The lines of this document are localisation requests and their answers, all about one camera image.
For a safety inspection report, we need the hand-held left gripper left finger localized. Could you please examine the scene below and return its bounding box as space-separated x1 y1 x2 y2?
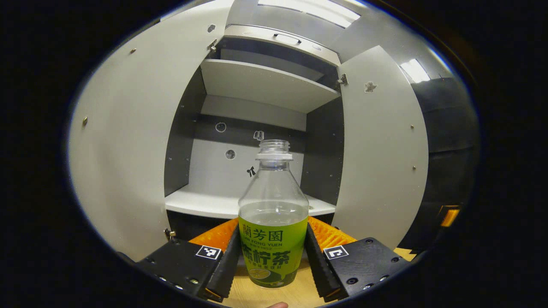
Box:
137 217 241 303

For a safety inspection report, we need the grey cabinet door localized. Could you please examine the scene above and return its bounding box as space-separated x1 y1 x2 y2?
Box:
68 4 234 262
332 45 429 251

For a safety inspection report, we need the green label plastic bottle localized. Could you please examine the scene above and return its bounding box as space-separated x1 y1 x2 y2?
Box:
238 139 310 288

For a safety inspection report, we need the rectangular ceiling light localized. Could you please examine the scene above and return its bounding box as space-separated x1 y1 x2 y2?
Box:
400 59 431 83
257 0 361 28

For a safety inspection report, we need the grey cabinet drawer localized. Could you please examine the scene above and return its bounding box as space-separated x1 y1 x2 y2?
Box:
223 24 342 67

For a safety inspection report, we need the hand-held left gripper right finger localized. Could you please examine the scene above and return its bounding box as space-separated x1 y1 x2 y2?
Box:
305 216 411 303

